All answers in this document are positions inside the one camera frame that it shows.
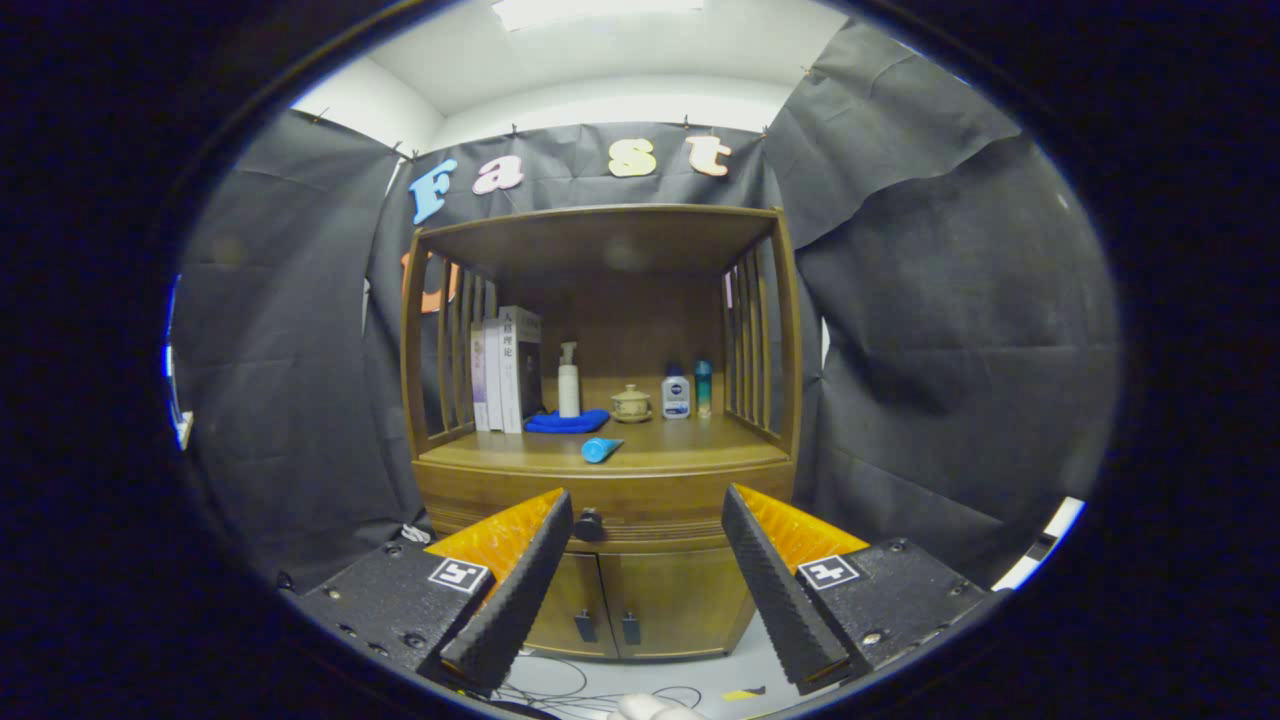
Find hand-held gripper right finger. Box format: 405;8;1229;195
720;483;1004;696

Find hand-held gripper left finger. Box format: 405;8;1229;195
283;487;576;696

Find wooden cabinet door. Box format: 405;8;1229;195
598;548;756;661
525;552;606;659

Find wooden countertop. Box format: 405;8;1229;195
418;412;791;479

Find wooden cabinet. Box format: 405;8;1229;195
400;205;804;663

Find blue folded cloth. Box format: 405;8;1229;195
524;408;611;435

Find white pump bottle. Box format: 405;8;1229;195
557;341;582;419

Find thin purple white book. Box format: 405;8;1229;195
470;322;489;433

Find white panel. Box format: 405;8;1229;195
990;495;1088;591

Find ceiling light panel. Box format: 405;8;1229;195
490;0;706;31

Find black floor cables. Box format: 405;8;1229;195
495;655;706;719

